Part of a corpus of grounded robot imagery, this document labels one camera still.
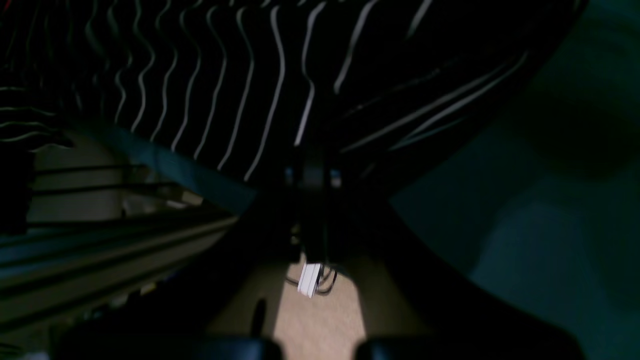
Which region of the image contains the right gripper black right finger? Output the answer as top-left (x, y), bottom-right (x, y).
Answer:
top-left (327, 170), bottom-right (585, 360)

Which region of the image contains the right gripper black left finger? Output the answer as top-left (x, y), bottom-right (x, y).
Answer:
top-left (52, 165), bottom-right (326, 360)

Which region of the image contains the navy white striped t-shirt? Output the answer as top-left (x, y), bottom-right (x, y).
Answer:
top-left (1, 0), bottom-right (586, 188)

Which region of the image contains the short aluminium extrusion piece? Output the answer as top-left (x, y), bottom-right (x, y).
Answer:
top-left (297, 262), bottom-right (323, 299)

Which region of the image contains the teal table cloth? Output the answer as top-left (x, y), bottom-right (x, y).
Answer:
top-left (70, 0), bottom-right (640, 360)

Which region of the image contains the aluminium extrusion rail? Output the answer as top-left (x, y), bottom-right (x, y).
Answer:
top-left (0, 213), bottom-right (237, 335)

